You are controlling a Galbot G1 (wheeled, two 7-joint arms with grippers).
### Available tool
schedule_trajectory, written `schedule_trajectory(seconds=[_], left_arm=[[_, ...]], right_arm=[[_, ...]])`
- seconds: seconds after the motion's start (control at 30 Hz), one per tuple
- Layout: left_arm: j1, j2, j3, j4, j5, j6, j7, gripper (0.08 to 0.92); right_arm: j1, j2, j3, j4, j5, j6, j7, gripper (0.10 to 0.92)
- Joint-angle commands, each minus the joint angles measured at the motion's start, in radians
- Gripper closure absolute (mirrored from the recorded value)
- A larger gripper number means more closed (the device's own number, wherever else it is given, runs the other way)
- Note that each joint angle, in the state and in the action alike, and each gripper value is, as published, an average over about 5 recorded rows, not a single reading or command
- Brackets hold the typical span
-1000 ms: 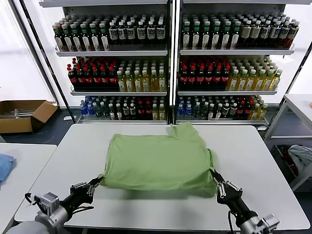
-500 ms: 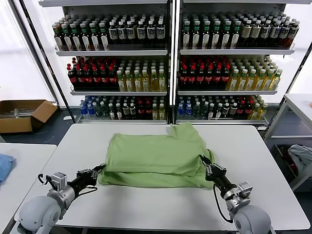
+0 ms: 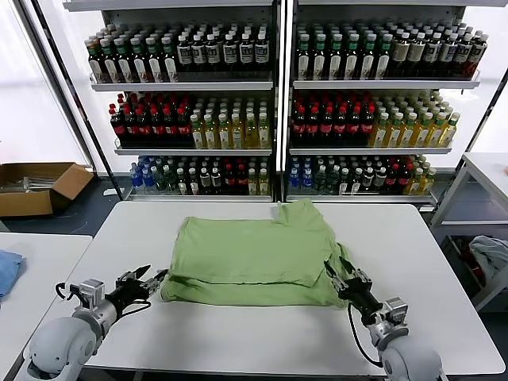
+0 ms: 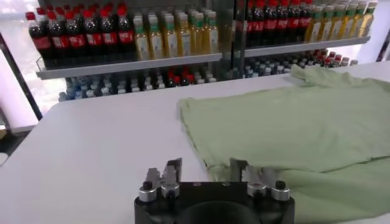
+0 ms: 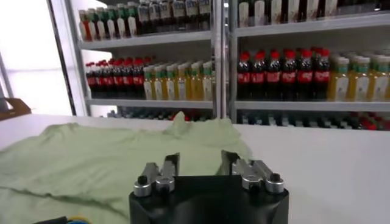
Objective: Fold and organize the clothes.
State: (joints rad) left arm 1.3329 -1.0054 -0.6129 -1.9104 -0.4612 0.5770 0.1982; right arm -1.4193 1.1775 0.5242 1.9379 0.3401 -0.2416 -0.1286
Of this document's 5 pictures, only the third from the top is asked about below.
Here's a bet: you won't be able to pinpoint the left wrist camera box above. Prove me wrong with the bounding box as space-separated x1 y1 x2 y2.
69 279 106 309

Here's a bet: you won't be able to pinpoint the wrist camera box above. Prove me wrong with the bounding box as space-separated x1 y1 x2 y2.
69 279 106 309
383 297 410 326

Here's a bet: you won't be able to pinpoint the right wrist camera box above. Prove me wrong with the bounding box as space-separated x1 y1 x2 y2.
383 297 410 326

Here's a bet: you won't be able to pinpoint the dark bottle beige label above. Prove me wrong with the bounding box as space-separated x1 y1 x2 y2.
408 33 426 79
391 33 410 79

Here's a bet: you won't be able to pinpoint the green polo shirt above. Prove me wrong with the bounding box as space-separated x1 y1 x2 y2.
158 197 358 310

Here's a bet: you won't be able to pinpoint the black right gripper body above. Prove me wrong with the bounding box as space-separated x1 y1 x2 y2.
337 277 384 322

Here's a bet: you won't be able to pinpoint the white metal shelf rack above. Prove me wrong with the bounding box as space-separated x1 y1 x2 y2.
63 0 285 204
283 0 483 206

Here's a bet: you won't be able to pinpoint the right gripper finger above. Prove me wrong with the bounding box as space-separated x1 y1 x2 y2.
339 256 374 287
323 260 350 298

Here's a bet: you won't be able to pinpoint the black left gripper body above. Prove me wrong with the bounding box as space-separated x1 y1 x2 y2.
105 273 154 314

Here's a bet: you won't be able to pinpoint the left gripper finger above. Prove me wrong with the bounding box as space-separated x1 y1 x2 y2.
138 268 170 298
114 264 152 283

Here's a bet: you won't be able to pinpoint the black storage crate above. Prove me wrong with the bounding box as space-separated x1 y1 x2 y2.
442 236 487 301

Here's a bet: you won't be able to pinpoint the white metal frame table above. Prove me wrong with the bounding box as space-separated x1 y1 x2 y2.
428 152 508 313

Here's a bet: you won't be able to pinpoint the small cola bottle red cap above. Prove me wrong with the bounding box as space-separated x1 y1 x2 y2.
236 160 249 195
398 158 413 194
223 160 237 195
386 158 400 194

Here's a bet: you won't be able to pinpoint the grey crumpled cloth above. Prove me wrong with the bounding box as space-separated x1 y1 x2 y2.
468 235 508 285

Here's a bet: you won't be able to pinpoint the dark bottle green cap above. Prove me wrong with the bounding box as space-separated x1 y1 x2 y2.
344 34 360 79
115 38 135 84
145 37 164 83
101 38 120 84
328 34 344 79
375 34 392 79
130 37 150 84
296 34 313 79
87 37 105 83
161 37 179 83
360 34 376 79
312 34 329 79

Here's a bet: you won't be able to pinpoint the black window frame bar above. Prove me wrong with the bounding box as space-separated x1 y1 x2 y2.
432 75 508 210
17 0 126 202

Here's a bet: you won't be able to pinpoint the dark bottle grey label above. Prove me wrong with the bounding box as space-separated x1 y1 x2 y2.
254 33 269 73
454 34 472 79
467 34 488 79
206 34 222 73
176 34 192 73
222 33 238 73
439 33 457 79
238 33 254 73
191 34 207 73
423 33 442 79

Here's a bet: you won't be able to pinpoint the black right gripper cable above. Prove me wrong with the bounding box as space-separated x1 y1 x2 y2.
347 301 384 368

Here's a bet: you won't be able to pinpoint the clear wrapped metal parts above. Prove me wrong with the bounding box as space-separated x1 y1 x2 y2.
0 175 60 195

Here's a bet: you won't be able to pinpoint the brown cardboard box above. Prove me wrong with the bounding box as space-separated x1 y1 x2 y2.
0 162 96 218

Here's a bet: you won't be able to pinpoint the blue folded cloth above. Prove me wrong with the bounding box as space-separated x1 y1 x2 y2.
0 248 27 305

